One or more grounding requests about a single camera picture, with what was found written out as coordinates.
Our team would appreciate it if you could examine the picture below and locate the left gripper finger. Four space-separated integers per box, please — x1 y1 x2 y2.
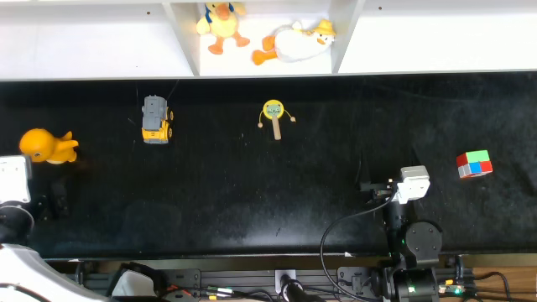
50 180 71 220

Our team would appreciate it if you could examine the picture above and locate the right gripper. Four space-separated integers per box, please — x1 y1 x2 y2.
356 152 399 201

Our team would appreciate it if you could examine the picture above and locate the yellow rubber duck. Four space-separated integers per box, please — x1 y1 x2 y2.
18 128 80 165

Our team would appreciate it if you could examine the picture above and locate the yellow rattle drum toy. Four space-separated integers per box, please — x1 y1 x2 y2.
257 99 297 141

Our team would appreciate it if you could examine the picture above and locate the many-coloured puzzle cube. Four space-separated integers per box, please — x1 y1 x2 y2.
456 149 494 180

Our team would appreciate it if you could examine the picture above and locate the grey and yellow toy truck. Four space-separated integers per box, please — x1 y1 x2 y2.
140 95 175 145

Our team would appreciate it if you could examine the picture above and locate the white plush duck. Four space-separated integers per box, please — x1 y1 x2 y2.
251 18 337 66

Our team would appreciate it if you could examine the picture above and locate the white shelf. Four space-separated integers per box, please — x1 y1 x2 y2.
0 0 537 82

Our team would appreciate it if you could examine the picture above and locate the yellow plush duck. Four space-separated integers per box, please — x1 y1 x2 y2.
196 2 252 56

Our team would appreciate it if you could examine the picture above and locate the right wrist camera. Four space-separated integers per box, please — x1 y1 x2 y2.
395 164 432 206

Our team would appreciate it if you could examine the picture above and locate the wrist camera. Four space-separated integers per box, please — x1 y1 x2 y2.
0 154 34 205
395 164 432 206

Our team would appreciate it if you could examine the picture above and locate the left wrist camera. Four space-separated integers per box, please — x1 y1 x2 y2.
0 154 34 205

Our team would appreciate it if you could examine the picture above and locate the black cable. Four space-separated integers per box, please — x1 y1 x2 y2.
319 188 399 302
0 283 54 302

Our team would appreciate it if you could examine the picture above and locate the mounting rail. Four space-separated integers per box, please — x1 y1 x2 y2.
45 253 514 302

